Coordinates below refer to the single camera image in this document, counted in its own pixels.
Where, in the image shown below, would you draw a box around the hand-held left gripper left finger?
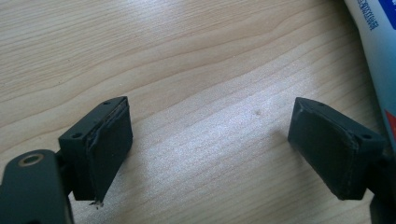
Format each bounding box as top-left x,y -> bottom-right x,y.
58,95 -> 134,207

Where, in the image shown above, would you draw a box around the white and blue toothpaste tube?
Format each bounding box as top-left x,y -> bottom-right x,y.
343,0 -> 396,145

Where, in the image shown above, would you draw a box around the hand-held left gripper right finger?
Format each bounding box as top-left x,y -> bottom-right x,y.
287,96 -> 388,201

